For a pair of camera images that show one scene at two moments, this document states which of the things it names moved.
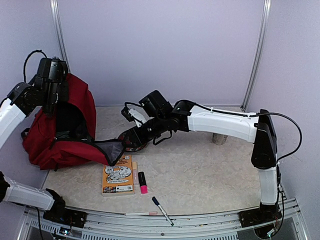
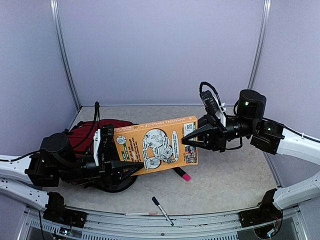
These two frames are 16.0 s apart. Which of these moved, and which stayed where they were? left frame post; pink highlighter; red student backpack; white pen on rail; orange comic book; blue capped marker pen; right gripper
Moved: right gripper; pink highlighter; red student backpack; orange comic book
Stayed: left frame post; blue capped marker pen; white pen on rail
